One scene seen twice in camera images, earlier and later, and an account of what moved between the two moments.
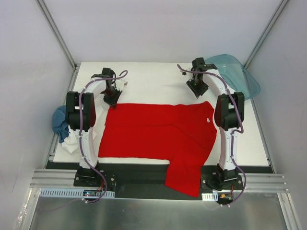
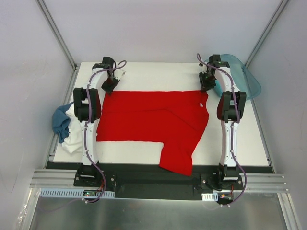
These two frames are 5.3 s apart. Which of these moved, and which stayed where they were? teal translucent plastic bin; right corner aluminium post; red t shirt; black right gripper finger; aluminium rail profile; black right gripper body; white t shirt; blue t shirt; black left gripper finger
Moved: black right gripper finger; red t shirt; black right gripper body; black left gripper finger
Stayed: right corner aluminium post; blue t shirt; teal translucent plastic bin; aluminium rail profile; white t shirt
